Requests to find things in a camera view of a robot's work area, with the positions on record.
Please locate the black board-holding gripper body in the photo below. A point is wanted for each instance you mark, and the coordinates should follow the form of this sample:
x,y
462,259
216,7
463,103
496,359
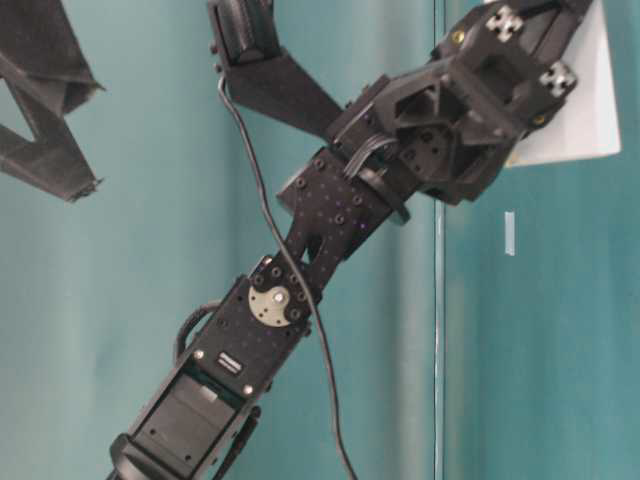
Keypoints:
x,y
496,78

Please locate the black rod-gripper gripper finger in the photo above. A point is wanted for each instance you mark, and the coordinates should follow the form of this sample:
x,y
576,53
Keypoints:
x,y
48,76

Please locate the white wooden board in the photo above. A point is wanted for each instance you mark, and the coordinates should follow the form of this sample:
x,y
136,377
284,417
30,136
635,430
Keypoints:
x,y
587,127

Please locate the black board-side robot arm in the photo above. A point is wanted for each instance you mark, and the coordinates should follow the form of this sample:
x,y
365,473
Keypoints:
x,y
227,352

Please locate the light blue tape strip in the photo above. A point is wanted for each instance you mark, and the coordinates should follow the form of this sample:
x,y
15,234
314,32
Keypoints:
x,y
510,233

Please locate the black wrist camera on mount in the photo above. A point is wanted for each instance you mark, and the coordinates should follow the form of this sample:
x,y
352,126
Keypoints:
x,y
261,74

